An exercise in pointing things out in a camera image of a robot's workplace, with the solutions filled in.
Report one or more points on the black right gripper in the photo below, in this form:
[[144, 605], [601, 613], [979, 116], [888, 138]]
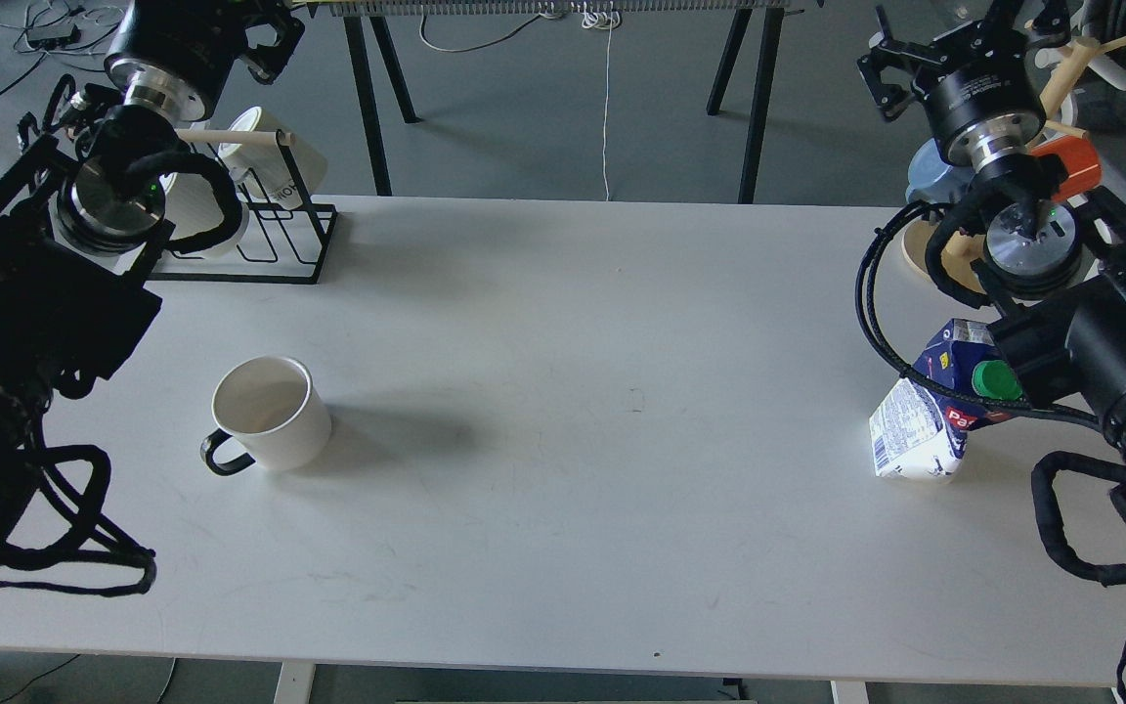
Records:
[[971, 81]]

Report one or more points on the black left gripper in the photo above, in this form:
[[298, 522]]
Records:
[[175, 57]]

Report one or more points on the white mug black handle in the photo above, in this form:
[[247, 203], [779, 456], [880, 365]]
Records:
[[267, 411]]

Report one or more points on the blue white milk carton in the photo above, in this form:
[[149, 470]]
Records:
[[921, 435]]

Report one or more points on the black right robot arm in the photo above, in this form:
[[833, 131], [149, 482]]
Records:
[[1066, 345]]

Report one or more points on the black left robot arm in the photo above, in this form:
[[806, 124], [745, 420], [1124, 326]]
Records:
[[104, 189]]

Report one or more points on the blue mug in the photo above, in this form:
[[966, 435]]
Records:
[[933, 180]]

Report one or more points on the white ribbed mug rear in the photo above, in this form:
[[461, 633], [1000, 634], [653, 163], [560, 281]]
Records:
[[263, 169]]

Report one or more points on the white ribbed mug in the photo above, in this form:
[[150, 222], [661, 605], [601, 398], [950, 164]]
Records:
[[191, 207], [263, 169]]

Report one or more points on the white ribbed mug front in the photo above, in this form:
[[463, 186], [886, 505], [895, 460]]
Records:
[[191, 207]]

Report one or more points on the wooden mug tree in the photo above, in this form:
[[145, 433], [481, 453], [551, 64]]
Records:
[[1071, 88]]

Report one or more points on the orange mug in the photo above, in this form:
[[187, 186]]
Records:
[[1080, 165]]

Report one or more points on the black wire mug rack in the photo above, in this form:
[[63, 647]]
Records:
[[279, 246]]

